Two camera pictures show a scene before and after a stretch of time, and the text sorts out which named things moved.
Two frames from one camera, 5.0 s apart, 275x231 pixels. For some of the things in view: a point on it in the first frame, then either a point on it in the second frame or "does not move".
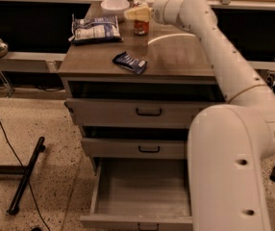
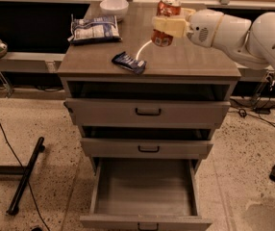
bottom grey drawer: x=140 y=194 does not move
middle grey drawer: x=136 y=148 does not move
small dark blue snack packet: x=130 y=62 does not move
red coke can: x=140 y=27 → x=166 y=7
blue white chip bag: x=95 y=30 does not move
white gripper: x=160 y=12 → x=205 y=27
